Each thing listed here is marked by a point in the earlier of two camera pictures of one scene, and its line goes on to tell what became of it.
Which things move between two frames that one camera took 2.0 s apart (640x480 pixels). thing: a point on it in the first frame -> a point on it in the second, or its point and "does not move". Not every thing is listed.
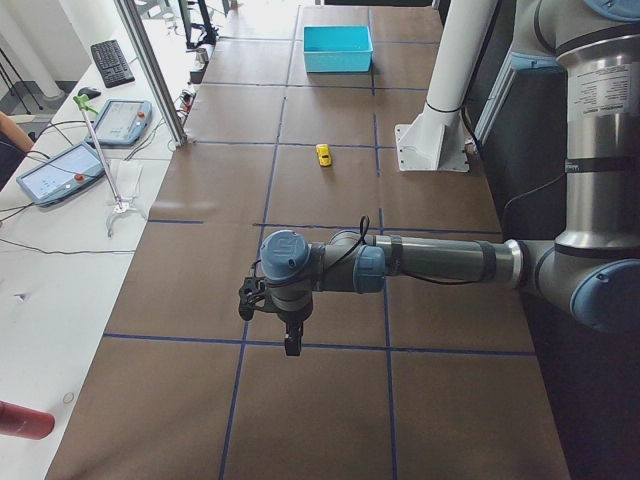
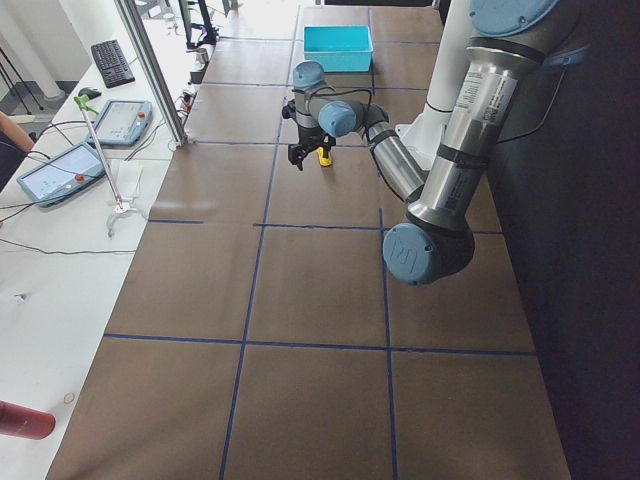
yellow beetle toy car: [324, 154] does not move
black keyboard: [112, 64] does not move
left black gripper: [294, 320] -> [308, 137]
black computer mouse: [90, 92] does not move
